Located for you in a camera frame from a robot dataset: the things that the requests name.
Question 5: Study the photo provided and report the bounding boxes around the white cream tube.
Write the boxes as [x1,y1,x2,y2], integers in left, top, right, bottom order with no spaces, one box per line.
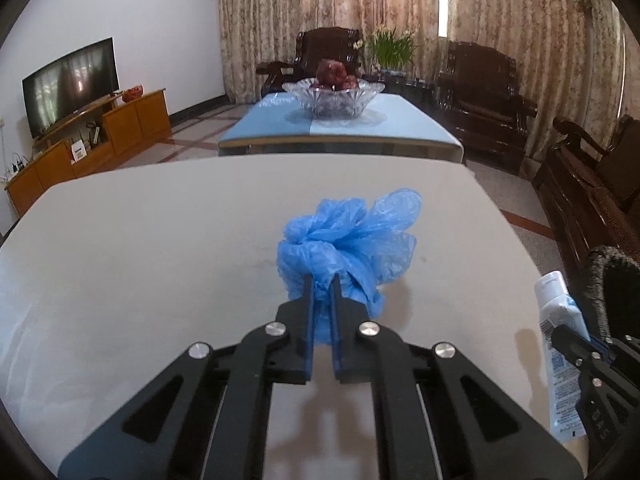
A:
[532,270,591,444]

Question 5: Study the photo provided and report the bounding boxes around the blue plastic bag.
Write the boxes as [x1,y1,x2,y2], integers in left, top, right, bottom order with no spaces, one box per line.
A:
[277,188,422,344]

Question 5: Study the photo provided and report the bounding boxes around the black lined trash bin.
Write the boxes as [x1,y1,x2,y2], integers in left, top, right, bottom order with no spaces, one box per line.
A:
[580,246,639,340]

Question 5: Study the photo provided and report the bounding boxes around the dark wooden sofa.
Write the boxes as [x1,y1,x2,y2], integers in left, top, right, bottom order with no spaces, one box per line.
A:
[533,115,639,276]

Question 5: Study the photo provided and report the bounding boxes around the grey table cover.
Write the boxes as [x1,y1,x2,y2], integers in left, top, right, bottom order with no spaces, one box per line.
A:
[1,154,549,474]

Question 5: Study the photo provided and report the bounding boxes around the right dark wooden armchair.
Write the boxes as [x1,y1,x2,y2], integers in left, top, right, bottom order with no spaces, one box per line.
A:
[436,41,538,174]

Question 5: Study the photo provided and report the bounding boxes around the dark wooden armchair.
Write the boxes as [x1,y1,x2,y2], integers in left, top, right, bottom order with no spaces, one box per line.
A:
[436,41,538,174]
[256,27,361,98]

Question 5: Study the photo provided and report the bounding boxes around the blue coffee table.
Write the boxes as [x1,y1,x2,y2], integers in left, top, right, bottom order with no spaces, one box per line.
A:
[218,93,464,164]

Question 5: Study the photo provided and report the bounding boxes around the dark side table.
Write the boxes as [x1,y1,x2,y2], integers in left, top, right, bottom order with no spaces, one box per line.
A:
[362,70,436,113]

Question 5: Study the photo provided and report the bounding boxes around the white router box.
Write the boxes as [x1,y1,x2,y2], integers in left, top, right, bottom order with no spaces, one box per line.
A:
[70,140,88,162]

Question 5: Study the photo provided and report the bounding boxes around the orange wooden tv cabinet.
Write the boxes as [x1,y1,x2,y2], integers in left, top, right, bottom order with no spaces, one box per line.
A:
[6,90,171,217]

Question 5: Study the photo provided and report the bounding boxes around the floral beige curtains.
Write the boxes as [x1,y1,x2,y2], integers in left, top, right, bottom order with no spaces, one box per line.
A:
[218,0,639,159]

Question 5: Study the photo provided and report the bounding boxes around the glass fruit bowl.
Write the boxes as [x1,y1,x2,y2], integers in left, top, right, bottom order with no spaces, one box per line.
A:
[282,78,385,119]

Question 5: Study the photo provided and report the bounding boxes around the red teapot ornament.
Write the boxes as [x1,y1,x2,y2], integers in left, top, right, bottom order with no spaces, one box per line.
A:
[122,84,144,103]

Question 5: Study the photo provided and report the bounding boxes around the potted green plant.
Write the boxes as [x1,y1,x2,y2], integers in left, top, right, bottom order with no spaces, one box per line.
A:
[366,26,416,72]

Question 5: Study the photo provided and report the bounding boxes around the red apples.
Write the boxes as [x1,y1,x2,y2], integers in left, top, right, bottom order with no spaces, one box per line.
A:
[311,58,359,91]

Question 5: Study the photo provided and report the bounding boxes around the flat screen television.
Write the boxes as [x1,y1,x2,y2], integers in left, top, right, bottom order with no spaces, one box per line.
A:
[22,38,119,139]

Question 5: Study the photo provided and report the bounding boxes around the left dark wooden armchair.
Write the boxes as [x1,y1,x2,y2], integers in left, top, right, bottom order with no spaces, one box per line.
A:
[256,27,361,98]

